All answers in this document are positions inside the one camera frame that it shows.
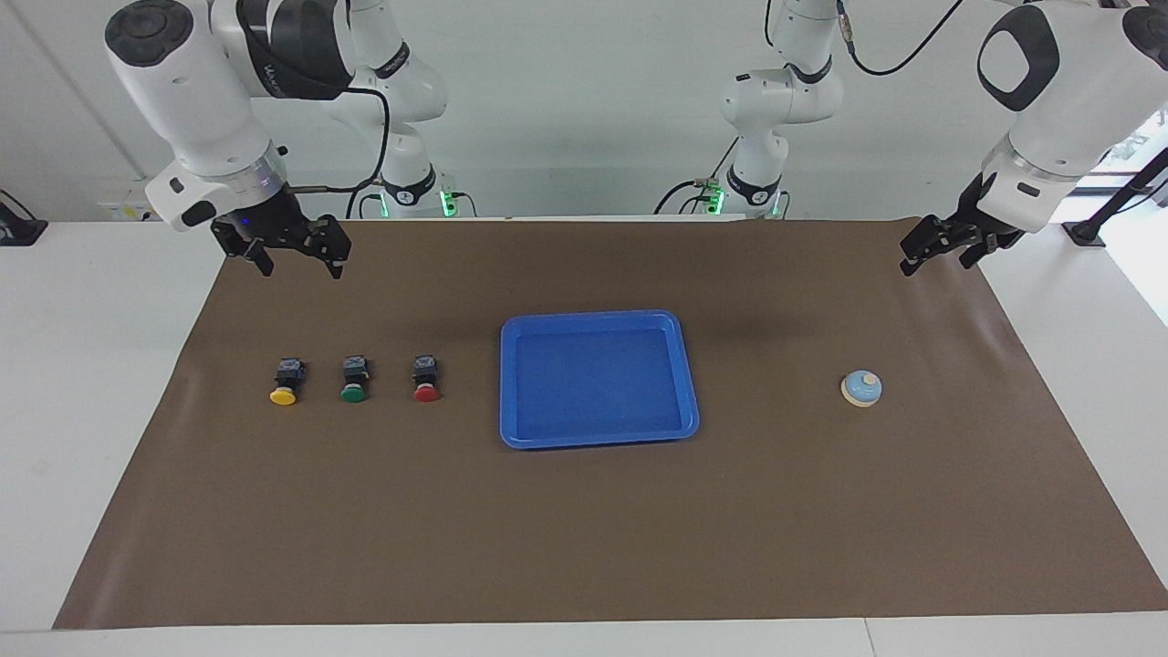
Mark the red push button switch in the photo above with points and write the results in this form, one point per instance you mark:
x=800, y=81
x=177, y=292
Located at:
x=425, y=379

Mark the black camera stand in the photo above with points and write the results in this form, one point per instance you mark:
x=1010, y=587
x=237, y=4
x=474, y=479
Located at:
x=1086, y=234

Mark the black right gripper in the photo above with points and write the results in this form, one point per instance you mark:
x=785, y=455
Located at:
x=283, y=224

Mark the blue plastic tray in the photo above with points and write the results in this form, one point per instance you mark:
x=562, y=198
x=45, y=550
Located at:
x=598, y=383

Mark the white wall socket box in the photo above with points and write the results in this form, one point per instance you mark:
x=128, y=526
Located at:
x=123, y=212

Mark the black desk mount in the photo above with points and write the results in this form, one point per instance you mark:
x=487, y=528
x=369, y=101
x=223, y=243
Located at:
x=18, y=233

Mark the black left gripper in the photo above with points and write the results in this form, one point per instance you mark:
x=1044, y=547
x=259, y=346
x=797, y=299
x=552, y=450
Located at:
x=972, y=224

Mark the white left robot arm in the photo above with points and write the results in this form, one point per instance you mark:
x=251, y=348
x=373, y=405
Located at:
x=1040, y=119

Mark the yellow push button switch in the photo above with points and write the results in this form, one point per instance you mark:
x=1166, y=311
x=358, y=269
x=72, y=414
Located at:
x=286, y=383

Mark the brown table mat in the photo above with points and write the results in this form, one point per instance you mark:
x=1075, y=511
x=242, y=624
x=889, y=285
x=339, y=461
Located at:
x=584, y=538

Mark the green push button switch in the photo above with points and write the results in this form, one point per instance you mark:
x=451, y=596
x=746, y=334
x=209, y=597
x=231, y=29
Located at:
x=355, y=379

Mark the light blue desk bell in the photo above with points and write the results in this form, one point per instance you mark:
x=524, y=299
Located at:
x=860, y=390

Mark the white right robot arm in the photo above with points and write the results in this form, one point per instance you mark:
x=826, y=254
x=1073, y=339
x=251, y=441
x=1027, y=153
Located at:
x=182, y=82

